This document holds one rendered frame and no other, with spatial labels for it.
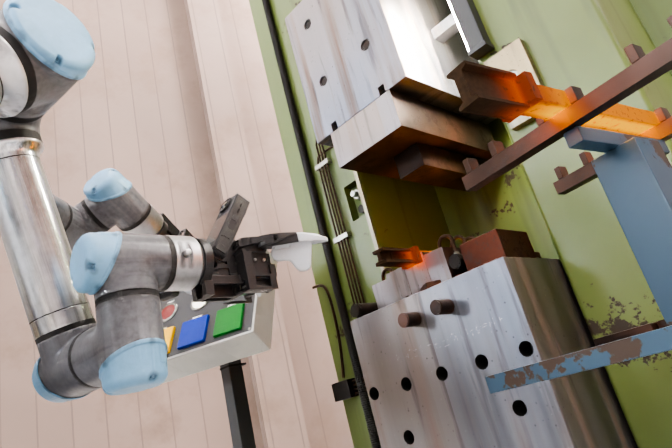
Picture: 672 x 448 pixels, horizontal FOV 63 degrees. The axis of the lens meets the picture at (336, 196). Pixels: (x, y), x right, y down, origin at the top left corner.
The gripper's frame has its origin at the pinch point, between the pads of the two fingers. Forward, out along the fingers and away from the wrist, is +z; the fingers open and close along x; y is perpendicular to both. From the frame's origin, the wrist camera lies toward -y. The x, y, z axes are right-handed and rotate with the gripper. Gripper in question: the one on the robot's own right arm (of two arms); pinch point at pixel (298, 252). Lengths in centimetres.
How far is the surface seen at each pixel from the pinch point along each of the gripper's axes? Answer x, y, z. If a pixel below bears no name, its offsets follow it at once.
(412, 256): 1.1, 0.5, 29.3
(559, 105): 47.6, 1.1, -0.9
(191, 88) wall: -311, -295, 201
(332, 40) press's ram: -4, -58, 31
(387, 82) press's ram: 7.5, -38.2, 30.7
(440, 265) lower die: 5.9, 4.1, 30.7
